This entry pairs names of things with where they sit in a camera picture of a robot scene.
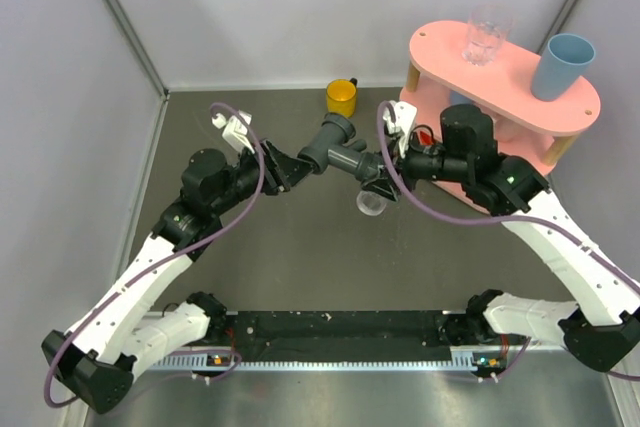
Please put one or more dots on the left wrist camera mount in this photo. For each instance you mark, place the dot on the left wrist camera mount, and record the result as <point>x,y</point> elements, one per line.
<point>233,131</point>

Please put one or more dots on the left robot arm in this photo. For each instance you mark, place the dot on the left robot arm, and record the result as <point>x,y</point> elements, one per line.
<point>100,356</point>

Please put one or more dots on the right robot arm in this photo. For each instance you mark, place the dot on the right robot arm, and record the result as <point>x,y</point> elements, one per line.
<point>600,325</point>

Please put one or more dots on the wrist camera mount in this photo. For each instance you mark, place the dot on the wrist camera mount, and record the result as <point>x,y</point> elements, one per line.
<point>399,121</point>
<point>233,131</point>

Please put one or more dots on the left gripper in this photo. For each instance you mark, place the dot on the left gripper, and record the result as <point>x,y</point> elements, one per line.
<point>282,171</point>

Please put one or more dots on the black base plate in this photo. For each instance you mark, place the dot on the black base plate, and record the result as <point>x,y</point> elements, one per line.
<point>345,336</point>

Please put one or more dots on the grey plastic pipe fitting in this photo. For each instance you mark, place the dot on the grey plastic pipe fitting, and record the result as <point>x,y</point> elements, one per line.
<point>333,146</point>

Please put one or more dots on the yellow mug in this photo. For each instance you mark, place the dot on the yellow mug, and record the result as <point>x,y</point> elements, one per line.
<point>341,96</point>

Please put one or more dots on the clear drinking glass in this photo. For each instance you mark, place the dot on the clear drinking glass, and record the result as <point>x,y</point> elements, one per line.
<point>488,28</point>

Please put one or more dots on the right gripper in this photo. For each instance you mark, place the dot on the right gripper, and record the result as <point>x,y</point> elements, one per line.
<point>401,165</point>

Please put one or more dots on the tall blue cup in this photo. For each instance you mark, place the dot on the tall blue cup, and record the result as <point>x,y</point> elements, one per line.
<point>565,58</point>

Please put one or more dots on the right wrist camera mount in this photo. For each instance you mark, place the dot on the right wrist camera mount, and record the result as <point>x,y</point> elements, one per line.
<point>399,121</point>

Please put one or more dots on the clear trap with grey nut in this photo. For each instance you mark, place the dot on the clear trap with grey nut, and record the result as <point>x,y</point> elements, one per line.
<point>370,203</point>

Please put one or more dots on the grey slotted cable duct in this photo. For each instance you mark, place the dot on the grey slotted cable duct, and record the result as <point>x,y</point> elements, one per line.
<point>202,361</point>

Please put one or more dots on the pink three-tier shelf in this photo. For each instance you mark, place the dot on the pink three-tier shelf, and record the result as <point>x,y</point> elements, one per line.
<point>500,97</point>

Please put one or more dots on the pink translucent mug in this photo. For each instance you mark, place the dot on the pink translucent mug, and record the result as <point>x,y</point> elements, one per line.
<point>505,130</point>

